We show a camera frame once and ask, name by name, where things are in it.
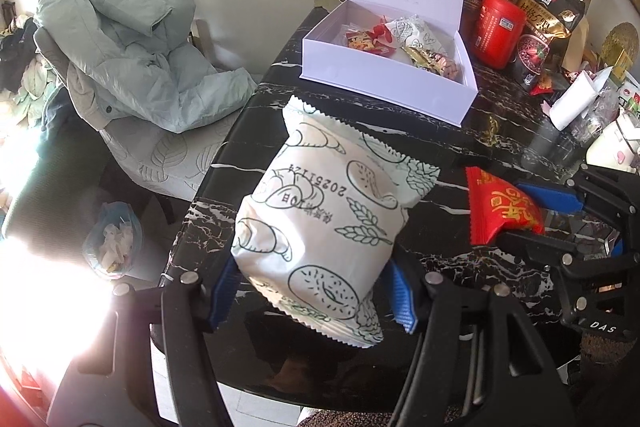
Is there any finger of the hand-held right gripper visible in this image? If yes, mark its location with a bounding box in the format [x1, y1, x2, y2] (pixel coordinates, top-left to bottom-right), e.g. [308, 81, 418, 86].
[516, 166, 640, 219]
[494, 230, 622, 279]

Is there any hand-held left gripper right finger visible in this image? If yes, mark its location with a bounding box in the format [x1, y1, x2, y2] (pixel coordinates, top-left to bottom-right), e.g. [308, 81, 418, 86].
[394, 261, 572, 427]

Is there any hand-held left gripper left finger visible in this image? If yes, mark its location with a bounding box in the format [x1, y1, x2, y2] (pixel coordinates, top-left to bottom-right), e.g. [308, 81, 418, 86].
[64, 258, 247, 427]

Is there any red packet with gold print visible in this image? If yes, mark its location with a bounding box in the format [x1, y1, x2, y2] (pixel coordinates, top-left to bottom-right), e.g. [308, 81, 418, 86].
[465, 167, 546, 247]

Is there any white bread packet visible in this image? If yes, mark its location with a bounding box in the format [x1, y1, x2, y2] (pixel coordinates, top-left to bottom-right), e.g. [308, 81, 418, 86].
[385, 14, 441, 52]
[231, 94, 441, 349]

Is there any gold candy wrapper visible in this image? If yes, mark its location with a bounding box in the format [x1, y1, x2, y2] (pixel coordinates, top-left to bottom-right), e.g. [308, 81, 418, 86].
[400, 46, 451, 70]

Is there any white gift box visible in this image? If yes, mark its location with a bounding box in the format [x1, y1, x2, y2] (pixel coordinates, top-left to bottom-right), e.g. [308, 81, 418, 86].
[299, 0, 478, 128]

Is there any red cartoon snack packet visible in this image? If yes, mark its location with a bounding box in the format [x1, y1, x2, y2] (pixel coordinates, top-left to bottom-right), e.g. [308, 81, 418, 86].
[346, 29, 398, 55]

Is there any person's right forearm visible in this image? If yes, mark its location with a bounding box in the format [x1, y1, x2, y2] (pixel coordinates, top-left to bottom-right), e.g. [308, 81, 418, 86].
[575, 329, 640, 373]

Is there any clear plastic bag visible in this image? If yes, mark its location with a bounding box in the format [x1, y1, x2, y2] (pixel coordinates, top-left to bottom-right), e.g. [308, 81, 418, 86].
[570, 87, 621, 142]

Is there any red snack bag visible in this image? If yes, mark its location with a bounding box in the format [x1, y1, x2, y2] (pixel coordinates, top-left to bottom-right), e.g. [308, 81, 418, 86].
[530, 74, 566, 96]

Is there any person's brown fleece garment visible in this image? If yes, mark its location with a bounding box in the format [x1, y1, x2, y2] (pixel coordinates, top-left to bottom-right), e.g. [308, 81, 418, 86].
[297, 407, 401, 427]

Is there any green box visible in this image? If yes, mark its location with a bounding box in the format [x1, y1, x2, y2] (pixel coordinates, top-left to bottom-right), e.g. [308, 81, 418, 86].
[607, 52, 640, 112]

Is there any gold cereal bag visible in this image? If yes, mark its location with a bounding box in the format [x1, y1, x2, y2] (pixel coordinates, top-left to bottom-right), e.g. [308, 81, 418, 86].
[510, 0, 576, 90]

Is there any brown paper envelope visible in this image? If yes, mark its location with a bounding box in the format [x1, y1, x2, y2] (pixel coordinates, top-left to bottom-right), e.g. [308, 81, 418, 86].
[565, 14, 596, 72]

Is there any grey leaf pattern chair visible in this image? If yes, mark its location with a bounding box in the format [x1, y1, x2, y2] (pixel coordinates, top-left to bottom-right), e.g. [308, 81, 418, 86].
[32, 19, 261, 202]

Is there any gold round disc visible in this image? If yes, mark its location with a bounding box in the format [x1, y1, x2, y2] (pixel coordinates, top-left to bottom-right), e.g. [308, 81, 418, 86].
[600, 23, 640, 62]

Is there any red canister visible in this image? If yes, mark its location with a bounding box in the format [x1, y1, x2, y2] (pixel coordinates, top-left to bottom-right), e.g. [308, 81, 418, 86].
[472, 0, 527, 70]

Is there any dark green mesh chair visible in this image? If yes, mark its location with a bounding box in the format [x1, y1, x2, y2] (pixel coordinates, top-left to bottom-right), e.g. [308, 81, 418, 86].
[0, 87, 116, 243]

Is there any pale green puffer jacket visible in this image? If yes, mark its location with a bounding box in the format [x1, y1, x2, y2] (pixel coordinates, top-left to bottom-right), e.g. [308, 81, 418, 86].
[32, 0, 258, 135]

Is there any pile of clothes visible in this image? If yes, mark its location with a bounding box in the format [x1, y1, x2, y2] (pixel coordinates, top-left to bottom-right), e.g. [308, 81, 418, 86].
[0, 14, 56, 128]

